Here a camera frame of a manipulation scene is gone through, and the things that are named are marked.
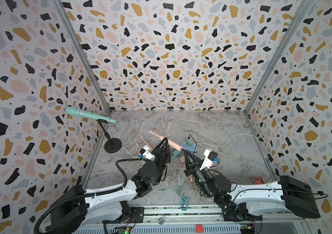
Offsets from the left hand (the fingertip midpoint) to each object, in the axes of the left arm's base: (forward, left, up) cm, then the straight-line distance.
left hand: (173, 139), depth 68 cm
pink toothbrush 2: (+15, +17, -30) cm, 38 cm away
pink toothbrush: (-1, +1, -1) cm, 2 cm away
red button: (-32, -12, -32) cm, 47 cm away
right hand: (-6, -7, -1) cm, 9 cm away
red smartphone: (-10, -49, -29) cm, 58 cm away
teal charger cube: (-6, -1, -1) cm, 7 cm away
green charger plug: (+14, -10, -23) cm, 29 cm away
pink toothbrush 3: (+16, +25, -29) cm, 41 cm away
